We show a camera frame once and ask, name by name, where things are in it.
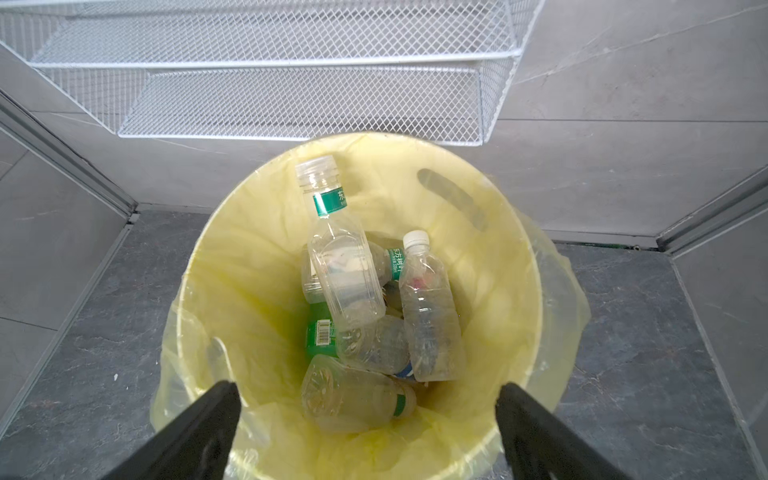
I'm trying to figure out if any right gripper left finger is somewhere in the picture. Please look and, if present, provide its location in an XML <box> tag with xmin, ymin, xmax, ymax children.
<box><xmin>105</xmin><ymin>381</ymin><xmax>242</xmax><ymax>479</ymax></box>

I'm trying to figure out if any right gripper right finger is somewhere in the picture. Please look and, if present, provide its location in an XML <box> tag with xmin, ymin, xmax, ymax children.
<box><xmin>495</xmin><ymin>382</ymin><xmax>628</xmax><ymax>479</ymax></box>

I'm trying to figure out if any clear tall bottle white cap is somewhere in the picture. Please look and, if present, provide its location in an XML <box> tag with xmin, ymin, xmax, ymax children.
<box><xmin>301</xmin><ymin>355</ymin><xmax>417</xmax><ymax>434</ymax></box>

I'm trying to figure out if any clear square bottle green ring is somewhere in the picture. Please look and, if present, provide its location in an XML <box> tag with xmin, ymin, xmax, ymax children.
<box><xmin>293</xmin><ymin>154</ymin><xmax>387</xmax><ymax>331</ymax></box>

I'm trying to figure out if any blue label bottle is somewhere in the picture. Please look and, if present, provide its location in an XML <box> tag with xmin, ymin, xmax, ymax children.
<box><xmin>335</xmin><ymin>315</ymin><xmax>412</xmax><ymax>378</ymax></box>

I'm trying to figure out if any white bin with yellow bag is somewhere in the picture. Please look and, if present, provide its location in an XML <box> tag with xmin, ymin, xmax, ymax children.
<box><xmin>150</xmin><ymin>133</ymin><xmax>591</xmax><ymax>479</ymax></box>

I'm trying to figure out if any clear bottle green label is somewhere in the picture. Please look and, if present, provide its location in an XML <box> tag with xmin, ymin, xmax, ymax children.
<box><xmin>399</xmin><ymin>230</ymin><xmax>466</xmax><ymax>383</ymax></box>

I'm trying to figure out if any white wire mesh basket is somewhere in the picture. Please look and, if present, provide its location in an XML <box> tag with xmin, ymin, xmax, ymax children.
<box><xmin>1</xmin><ymin>1</ymin><xmax>543</xmax><ymax>146</ymax></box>

